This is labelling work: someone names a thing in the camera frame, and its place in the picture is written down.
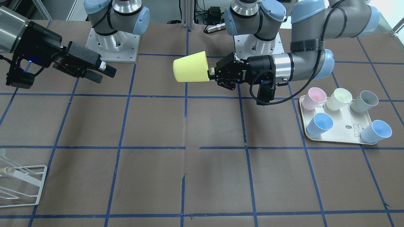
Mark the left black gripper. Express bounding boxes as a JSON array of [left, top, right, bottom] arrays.
[[207, 53, 275, 90]]

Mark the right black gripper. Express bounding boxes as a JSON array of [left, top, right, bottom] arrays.
[[13, 21, 117, 84]]

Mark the yellow ikea cup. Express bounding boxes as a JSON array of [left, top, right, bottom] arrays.
[[173, 51, 210, 82]]

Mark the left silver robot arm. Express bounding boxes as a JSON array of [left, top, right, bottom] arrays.
[[208, 0, 380, 90]]

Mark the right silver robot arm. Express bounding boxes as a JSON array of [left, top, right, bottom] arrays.
[[1, 0, 150, 89]]

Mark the pink cup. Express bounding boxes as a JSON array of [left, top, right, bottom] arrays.
[[301, 87, 327, 111]]

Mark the blue rear cup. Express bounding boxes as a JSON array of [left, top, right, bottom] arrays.
[[306, 113, 334, 136]]

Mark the cream cup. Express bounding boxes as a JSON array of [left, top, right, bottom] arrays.
[[326, 88, 353, 111]]

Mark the beige cup tray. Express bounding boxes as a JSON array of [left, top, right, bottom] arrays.
[[299, 96, 372, 144]]

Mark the grey cup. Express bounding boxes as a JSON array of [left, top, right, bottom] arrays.
[[350, 90, 379, 113]]

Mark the light blue front cup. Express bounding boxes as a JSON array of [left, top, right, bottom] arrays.
[[360, 120, 392, 143]]

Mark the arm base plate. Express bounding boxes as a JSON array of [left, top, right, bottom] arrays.
[[85, 28, 141, 63], [233, 33, 285, 60]]

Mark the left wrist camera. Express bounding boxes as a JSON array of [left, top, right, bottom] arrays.
[[256, 80, 276, 105]]

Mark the white wire cup rack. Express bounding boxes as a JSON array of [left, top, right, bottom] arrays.
[[0, 148, 48, 208]]

